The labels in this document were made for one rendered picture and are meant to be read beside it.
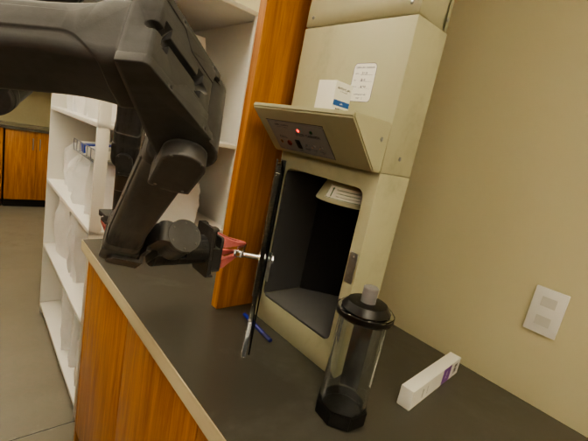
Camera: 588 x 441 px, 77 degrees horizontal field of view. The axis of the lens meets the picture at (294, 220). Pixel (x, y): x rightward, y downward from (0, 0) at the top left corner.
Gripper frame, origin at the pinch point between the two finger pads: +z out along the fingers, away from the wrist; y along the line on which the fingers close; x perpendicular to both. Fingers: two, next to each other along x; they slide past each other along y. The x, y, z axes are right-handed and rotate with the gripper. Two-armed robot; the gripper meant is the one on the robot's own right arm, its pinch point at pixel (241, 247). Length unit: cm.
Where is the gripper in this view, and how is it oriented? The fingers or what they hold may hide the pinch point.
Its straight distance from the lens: 80.9
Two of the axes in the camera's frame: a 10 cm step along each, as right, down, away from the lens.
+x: -6.3, -2.8, 7.2
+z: 7.5, 0.2, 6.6
